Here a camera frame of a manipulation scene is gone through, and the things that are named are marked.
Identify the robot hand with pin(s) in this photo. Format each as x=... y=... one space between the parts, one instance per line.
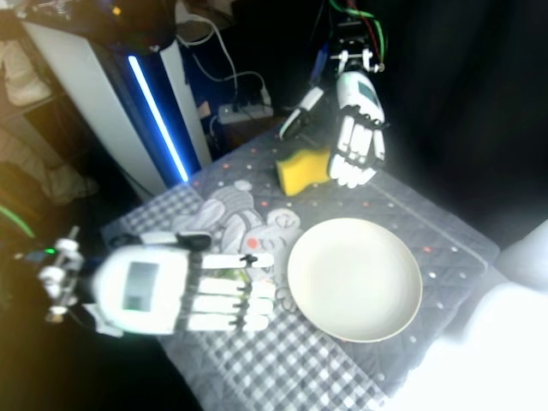
x=137 y=282
x=357 y=137

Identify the white round plate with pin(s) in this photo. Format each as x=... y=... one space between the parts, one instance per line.
x=355 y=278

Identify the yellow sponge with green pad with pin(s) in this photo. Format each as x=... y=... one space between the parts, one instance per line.
x=301 y=171

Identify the grey quilt with bear print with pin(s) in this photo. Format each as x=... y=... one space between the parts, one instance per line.
x=265 y=368

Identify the white power strip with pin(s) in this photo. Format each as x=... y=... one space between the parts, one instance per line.
x=246 y=112

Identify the white cabinet with blue light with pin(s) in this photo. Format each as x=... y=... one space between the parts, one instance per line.
x=103 y=98

